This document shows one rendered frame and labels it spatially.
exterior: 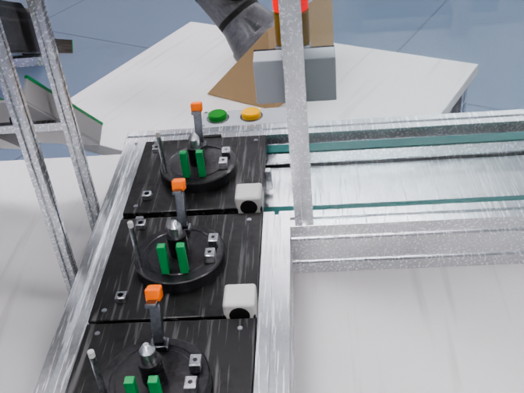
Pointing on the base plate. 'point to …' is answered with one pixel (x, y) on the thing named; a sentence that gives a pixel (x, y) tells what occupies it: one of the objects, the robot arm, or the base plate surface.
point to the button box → (274, 115)
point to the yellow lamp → (277, 28)
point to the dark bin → (24, 30)
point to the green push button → (217, 115)
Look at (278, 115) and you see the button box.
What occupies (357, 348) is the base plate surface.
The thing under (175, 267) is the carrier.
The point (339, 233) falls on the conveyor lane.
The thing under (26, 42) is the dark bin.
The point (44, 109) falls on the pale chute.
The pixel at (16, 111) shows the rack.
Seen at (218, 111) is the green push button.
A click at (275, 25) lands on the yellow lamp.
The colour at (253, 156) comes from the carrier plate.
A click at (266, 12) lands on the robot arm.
